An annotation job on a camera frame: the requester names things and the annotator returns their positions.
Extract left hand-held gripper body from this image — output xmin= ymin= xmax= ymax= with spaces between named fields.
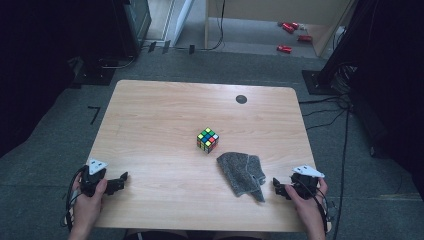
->
xmin=79 ymin=158 xmax=109 ymax=198

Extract white board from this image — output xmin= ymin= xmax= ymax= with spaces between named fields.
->
xmin=172 ymin=0 xmax=196 ymax=45

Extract right hand-held gripper cable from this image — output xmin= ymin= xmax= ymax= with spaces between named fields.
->
xmin=299 ymin=183 xmax=338 ymax=234

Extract multicoloured puzzle cube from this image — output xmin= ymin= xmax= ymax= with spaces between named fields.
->
xmin=196 ymin=127 xmax=220 ymax=155

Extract hand-held gripper cable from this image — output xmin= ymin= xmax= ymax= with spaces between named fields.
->
xmin=60 ymin=165 xmax=87 ymax=233
xmin=299 ymin=183 xmax=338 ymax=234

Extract left hand-held gripper cable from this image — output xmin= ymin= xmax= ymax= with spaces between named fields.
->
xmin=60 ymin=165 xmax=87 ymax=233

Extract black floor cable bundle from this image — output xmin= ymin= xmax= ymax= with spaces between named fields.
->
xmin=298 ymin=93 xmax=353 ymax=132

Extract person's right hand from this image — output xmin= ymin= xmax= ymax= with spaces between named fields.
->
xmin=284 ymin=177 xmax=330 ymax=233

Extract black monitor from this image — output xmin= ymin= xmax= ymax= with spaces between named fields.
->
xmin=111 ymin=0 xmax=153 ymax=60

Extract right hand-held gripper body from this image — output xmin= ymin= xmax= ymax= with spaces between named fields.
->
xmin=290 ymin=164 xmax=326 ymax=201

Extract long black floor cable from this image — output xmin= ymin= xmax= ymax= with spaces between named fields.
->
xmin=332 ymin=108 xmax=352 ymax=240

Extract grey cloth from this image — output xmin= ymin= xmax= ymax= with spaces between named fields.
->
xmin=216 ymin=151 xmax=267 ymax=203

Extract person's left hand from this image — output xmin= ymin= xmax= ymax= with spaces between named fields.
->
xmin=70 ymin=175 xmax=109 ymax=230

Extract dark curtain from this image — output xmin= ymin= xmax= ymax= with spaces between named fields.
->
xmin=0 ymin=0 xmax=116 ymax=158
xmin=319 ymin=0 xmax=424 ymax=193

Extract thin black floor cable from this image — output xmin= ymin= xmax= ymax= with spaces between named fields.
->
xmin=171 ymin=0 xmax=227 ymax=52

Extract black stand base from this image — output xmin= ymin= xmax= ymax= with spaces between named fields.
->
xmin=70 ymin=56 xmax=117 ymax=88
xmin=301 ymin=68 xmax=342 ymax=97

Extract looped black cable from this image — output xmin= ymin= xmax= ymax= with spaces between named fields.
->
xmin=98 ymin=54 xmax=137 ymax=71

